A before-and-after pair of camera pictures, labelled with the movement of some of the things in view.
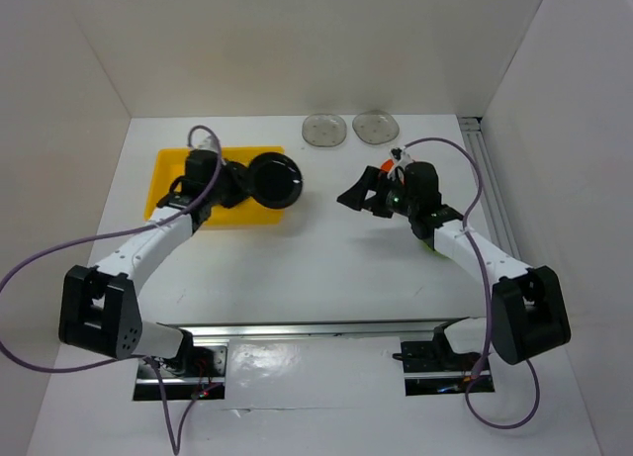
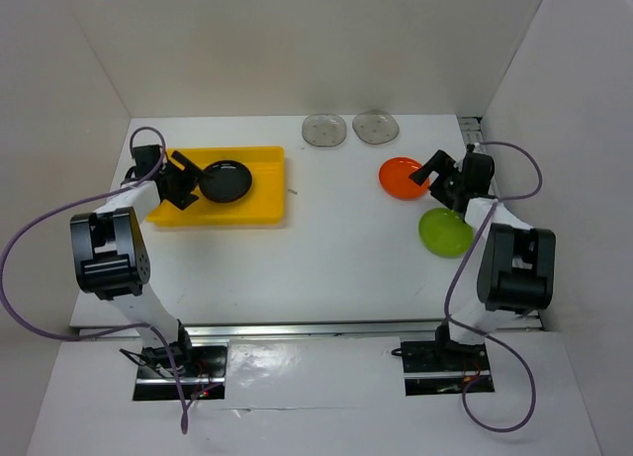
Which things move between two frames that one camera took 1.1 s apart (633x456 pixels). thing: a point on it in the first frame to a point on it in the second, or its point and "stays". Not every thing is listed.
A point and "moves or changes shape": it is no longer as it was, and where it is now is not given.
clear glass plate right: (375, 127) stays
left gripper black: (241, 188) to (183, 198)
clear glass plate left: (323, 130) stays
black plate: (274, 180) moves or changes shape
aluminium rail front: (219, 332) stays
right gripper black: (355, 197) to (443, 164)
